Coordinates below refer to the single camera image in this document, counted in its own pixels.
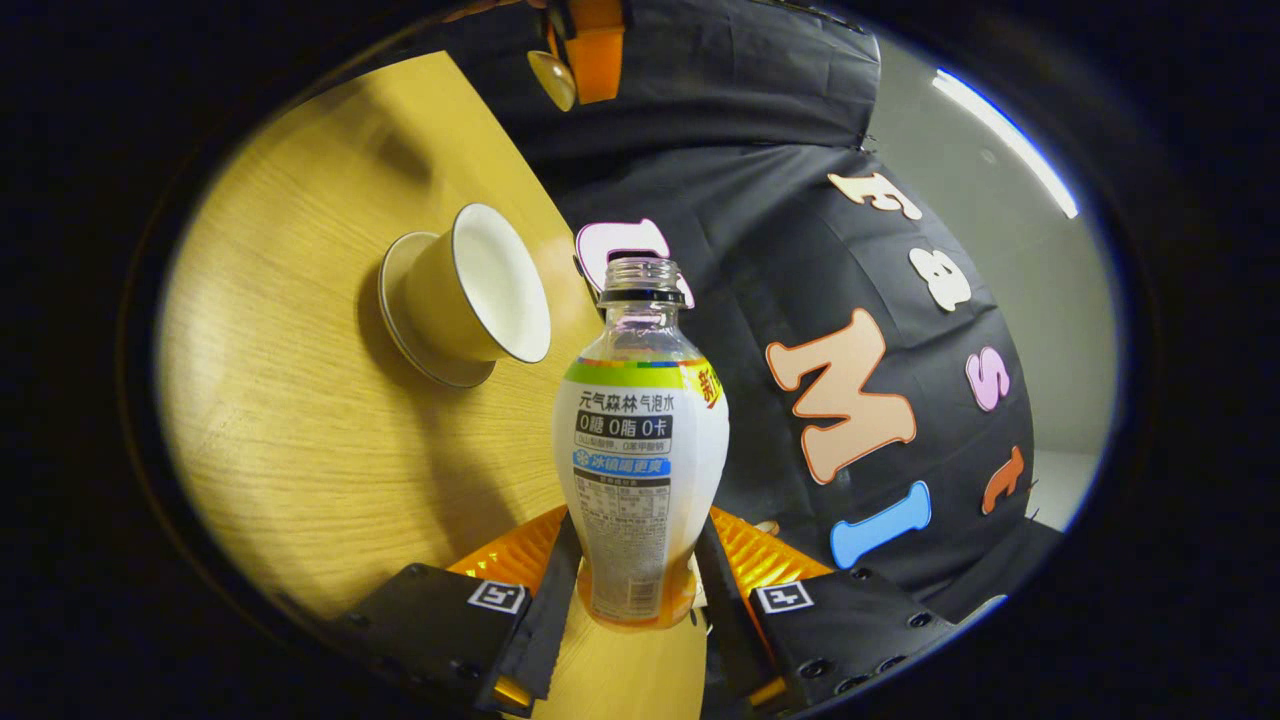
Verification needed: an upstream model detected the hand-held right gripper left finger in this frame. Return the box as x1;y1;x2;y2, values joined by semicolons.
335;505;583;716

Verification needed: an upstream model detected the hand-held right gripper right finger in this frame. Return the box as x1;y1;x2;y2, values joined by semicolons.
695;505;956;713

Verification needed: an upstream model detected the plastic water bottle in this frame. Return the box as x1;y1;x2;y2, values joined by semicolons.
552;256;731;631

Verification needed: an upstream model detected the cream ceramic teacup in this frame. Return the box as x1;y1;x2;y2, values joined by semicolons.
400;203;553;366

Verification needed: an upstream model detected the black backdrop cloth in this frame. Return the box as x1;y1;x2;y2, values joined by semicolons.
430;0;1066;621

